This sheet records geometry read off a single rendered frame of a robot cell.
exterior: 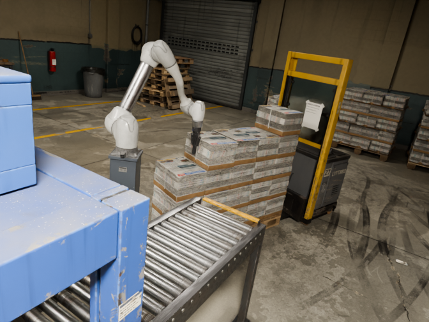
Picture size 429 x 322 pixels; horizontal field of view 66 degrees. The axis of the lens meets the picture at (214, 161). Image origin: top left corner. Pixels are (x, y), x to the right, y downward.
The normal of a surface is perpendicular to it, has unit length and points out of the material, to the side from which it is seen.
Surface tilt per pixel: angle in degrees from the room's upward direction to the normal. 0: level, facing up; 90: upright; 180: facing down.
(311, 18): 90
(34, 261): 90
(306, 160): 90
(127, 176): 90
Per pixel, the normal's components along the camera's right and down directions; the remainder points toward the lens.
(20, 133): 0.84, 0.29
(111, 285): -0.53, 0.22
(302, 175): -0.77, 0.12
